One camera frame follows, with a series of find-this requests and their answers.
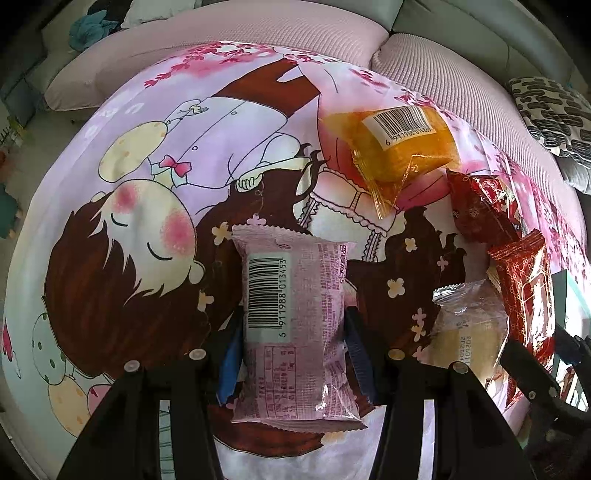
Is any pink textured sofa cover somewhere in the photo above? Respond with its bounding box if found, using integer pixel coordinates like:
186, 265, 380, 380
44, 0, 583, 222

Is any orange snack packet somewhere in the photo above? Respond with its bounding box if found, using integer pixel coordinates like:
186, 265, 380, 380
318, 105, 459, 220

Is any black and white patterned pillow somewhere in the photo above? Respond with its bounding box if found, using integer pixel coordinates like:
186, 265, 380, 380
508, 76, 591, 168

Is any dark teal object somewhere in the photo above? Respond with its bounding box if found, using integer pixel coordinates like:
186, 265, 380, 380
0, 182, 25, 238

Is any teal cloth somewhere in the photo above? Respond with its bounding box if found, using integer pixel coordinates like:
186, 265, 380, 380
69, 16, 109, 51

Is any teal cardboard tray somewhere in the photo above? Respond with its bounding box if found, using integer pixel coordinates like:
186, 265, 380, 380
551, 270, 591, 333

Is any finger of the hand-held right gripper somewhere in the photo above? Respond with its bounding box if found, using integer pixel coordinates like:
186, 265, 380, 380
551, 323, 591, 365
501, 339, 561, 402

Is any small red snack packet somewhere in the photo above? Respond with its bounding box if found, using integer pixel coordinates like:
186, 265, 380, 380
445, 168, 525, 245

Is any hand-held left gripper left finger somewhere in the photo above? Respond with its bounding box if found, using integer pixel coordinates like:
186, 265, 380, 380
55, 318, 245, 480

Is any pink printed cartoon blanket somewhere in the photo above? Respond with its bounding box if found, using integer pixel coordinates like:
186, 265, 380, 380
0, 39, 591, 480

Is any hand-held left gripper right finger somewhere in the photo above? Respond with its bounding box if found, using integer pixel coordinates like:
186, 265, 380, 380
344, 307, 536, 480

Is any pink snack packet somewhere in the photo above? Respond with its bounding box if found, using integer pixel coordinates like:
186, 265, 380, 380
230, 218, 370, 432

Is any light grey pillow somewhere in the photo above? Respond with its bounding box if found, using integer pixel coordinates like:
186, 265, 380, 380
120, 0, 204, 28

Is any clear labelled bun packet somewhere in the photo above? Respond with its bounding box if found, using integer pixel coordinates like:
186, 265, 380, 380
431, 279, 511, 393

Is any red patterned snack packet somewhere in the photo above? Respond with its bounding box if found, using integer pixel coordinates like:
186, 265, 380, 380
487, 229, 557, 409

